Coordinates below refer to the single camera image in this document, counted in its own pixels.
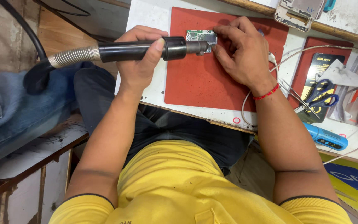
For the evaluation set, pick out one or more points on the person's right hand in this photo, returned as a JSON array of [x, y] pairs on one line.
[[247, 59]]

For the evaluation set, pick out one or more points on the person's left hand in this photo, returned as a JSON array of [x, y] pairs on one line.
[[135, 76]]

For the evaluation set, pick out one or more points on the black hot air gun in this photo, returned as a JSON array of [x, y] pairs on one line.
[[129, 49]]

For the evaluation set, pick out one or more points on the green circuit board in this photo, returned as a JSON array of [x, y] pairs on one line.
[[197, 35]]

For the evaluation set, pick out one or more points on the large red work mat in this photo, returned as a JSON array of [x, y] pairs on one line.
[[197, 84]]

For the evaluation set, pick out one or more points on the small red work mat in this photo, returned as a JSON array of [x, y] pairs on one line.
[[303, 62]]

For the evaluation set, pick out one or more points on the metal tweezers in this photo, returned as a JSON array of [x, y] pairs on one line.
[[297, 96]]

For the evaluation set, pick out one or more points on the dark trousers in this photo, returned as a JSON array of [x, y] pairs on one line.
[[182, 130]]

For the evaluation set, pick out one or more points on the black yellow packet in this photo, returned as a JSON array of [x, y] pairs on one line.
[[322, 63]]

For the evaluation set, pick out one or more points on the wooden strip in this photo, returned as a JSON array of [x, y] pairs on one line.
[[337, 31]]

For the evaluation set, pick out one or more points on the crumpled white paper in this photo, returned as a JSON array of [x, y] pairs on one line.
[[340, 74]]

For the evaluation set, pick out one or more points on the teal plastic tool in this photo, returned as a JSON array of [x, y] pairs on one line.
[[329, 4]]

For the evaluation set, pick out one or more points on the blue electric screwdriver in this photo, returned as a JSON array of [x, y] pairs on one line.
[[328, 138]]

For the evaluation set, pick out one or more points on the heap of packets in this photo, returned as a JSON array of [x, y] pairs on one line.
[[356, 99]]

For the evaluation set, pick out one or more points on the yellow polo shirt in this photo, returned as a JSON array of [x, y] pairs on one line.
[[172, 186]]

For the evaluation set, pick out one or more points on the worn wooden bench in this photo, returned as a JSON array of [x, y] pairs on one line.
[[26, 174]]

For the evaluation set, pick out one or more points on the blue yellow banner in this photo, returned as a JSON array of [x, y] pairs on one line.
[[356, 183]]

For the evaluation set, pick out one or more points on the white phone frame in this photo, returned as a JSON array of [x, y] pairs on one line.
[[294, 17]]

